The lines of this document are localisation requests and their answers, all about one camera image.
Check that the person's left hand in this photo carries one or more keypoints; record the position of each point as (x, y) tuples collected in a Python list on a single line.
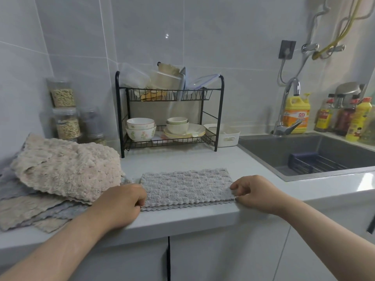
[(117, 207)]

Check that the clear glass bottle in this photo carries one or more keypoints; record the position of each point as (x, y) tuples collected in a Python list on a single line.
[(369, 131)]

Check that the small white bowl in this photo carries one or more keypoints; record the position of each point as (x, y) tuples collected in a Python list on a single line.
[(177, 129), (177, 121)]

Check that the steel pot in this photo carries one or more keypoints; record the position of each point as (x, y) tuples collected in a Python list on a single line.
[(350, 90)]

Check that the person's left forearm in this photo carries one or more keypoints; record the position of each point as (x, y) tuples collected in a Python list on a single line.
[(44, 254)]

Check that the blue sink drain rack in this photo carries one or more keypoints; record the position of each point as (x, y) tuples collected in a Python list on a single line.
[(304, 162)]

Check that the chrome faucet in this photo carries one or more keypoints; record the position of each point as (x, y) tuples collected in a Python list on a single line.
[(285, 128)]

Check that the black wall socket with plug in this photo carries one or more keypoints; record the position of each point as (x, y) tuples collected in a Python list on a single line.
[(287, 49)]

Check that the yellow detergent bottle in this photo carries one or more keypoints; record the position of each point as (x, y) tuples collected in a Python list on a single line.
[(298, 117)]

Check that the pale green rice paddle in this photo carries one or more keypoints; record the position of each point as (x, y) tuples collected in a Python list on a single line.
[(195, 134)]

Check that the pile of fluffy cloths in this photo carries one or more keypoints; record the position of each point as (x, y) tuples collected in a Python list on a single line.
[(67, 169)]

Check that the grey kitchen sink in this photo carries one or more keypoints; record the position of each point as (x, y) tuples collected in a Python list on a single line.
[(263, 152)]

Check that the chrome water valve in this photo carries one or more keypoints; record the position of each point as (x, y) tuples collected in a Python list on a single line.
[(310, 48), (337, 49)]

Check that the small bowls on plates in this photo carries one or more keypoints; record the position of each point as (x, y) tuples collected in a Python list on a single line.
[(181, 140)]

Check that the yellow label sauce bottle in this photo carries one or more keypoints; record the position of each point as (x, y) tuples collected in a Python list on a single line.
[(323, 117)]

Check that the tan lid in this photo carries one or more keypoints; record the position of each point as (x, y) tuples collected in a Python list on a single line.
[(168, 69)]

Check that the white plastic basket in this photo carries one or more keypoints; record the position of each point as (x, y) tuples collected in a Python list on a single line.
[(225, 137)]

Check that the clear jar grey contents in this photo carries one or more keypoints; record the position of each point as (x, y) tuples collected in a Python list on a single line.
[(90, 122)]

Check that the grey plastic lid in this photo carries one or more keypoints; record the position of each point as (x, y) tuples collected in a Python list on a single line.
[(182, 84)]

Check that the person's right forearm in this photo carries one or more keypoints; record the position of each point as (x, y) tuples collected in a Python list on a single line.
[(331, 239)]

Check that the grey checked towel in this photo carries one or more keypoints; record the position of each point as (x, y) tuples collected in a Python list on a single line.
[(187, 184)]

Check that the person's right hand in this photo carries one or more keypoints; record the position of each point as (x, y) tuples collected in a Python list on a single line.
[(260, 194)]

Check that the metal water pipe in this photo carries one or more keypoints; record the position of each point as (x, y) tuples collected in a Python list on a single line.
[(311, 26), (369, 14)]

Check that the yellow dish cloth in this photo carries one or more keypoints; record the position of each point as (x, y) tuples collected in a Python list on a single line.
[(152, 95)]

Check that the yellow squeeze bottle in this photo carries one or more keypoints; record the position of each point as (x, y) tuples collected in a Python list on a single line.
[(357, 122)]

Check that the clear plastic food container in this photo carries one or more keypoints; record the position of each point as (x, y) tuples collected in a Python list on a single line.
[(133, 77)]

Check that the small clear jar of oats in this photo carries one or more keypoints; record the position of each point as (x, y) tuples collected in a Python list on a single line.
[(98, 140)]

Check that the blue rimmed container lid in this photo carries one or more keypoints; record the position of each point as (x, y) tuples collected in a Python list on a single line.
[(203, 81)]

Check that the group of condiment bottles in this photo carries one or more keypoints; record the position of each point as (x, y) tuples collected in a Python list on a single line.
[(345, 122)]

